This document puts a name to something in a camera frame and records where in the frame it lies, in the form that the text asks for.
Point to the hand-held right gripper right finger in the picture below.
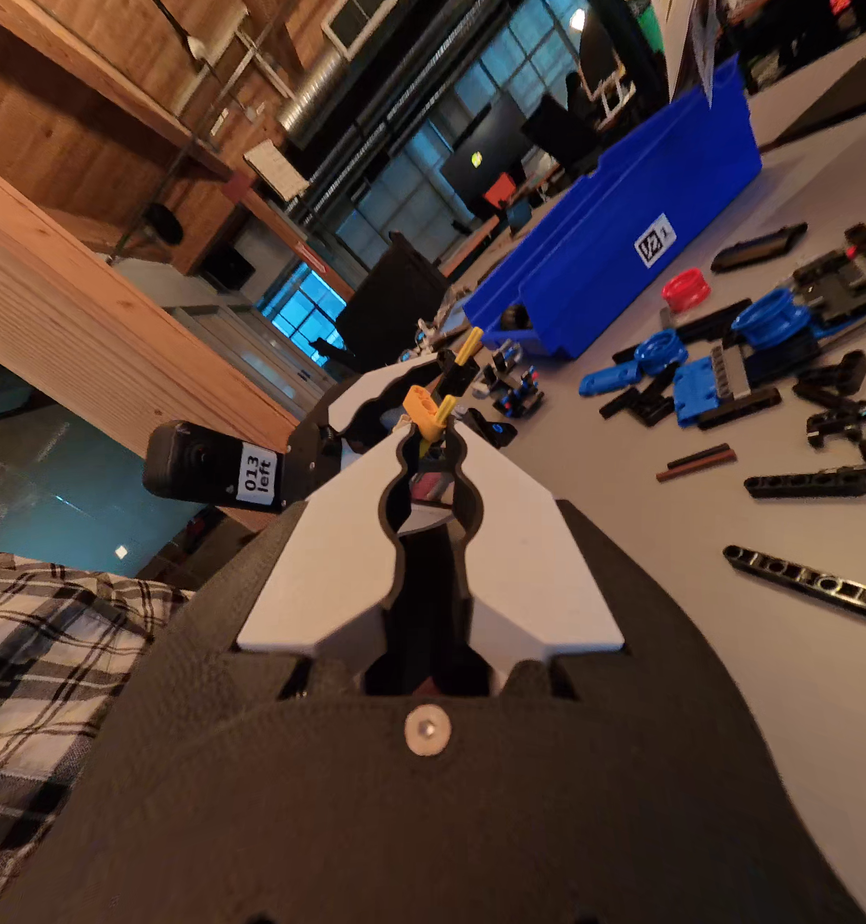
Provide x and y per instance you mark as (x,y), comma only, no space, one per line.
(541,577)

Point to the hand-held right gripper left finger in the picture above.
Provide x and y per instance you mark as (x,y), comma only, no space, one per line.
(317,577)

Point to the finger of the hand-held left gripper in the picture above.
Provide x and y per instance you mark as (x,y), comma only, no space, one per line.
(425,520)
(375,386)

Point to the orange thin toy beam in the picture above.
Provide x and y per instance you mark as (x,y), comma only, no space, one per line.
(422,404)

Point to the black toy beam assembly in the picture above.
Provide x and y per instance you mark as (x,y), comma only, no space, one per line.
(454,379)

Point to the short black toy axle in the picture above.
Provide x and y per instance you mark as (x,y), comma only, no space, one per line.
(698,456)

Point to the person's left forearm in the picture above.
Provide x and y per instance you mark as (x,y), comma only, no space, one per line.
(43,686)

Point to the cluttered background desk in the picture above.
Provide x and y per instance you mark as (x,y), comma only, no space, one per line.
(440,328)

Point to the grey desk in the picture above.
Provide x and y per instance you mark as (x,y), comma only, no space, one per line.
(765,686)

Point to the black toy piece blue pin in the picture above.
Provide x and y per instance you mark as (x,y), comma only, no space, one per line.
(490,427)

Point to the black blue toy chassis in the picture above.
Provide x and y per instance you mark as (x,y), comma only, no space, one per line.
(512,382)

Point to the red hanging sign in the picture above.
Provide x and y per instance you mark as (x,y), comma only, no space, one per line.
(310,258)

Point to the dark red toy axle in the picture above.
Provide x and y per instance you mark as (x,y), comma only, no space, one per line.
(696,465)

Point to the red chair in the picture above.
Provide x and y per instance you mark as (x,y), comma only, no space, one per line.
(499,189)

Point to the blue toy wheel rim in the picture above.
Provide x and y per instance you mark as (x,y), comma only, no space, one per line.
(772,317)
(660,352)

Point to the large black screen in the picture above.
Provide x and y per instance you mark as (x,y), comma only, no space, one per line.
(490,151)

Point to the long black toy beam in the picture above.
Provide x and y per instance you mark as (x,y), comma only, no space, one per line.
(808,581)

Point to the tagged blue storage bin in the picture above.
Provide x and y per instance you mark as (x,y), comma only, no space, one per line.
(606,216)

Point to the pile of black toy beams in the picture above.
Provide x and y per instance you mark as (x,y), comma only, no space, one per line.
(812,482)

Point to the red toy wheel rim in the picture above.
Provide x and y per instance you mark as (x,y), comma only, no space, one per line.
(685,290)

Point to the black rounded toy tile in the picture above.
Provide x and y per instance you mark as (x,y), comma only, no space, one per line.
(758,247)

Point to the green chair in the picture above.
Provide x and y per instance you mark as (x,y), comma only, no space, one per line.
(649,29)

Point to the silver ventilation duct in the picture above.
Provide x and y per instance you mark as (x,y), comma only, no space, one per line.
(310,97)

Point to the black toy frame assembly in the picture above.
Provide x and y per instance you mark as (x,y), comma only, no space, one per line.
(837,285)

